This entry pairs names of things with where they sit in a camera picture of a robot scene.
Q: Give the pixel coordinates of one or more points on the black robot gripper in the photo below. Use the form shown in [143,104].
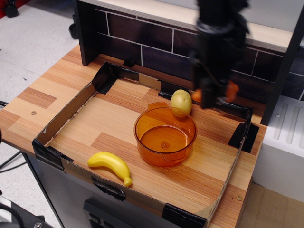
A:
[217,50]

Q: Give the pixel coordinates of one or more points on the orange toy carrot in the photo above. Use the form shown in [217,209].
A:
[231,93]

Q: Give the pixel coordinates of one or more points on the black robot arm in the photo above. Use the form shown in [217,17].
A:
[219,12]

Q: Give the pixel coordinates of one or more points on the orange transparent plastic pot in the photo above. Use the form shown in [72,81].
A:
[165,135]

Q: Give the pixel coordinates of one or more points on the cardboard fence with black tape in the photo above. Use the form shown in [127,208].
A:
[101,118]

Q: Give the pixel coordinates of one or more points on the yellow toy potato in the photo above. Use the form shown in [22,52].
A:
[182,103]

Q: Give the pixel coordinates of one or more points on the dark brick backsplash panel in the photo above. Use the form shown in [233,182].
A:
[158,37]

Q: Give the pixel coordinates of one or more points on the white toy sink drainboard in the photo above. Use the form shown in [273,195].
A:
[280,164]

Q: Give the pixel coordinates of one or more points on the yellow toy banana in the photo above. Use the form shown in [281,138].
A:
[112,162]

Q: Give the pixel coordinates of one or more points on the black chair caster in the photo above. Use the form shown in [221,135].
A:
[73,28]

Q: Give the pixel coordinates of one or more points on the black stand base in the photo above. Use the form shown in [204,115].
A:
[10,8]

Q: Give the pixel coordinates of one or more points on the black equipment bottom left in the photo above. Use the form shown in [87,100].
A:
[14,216]

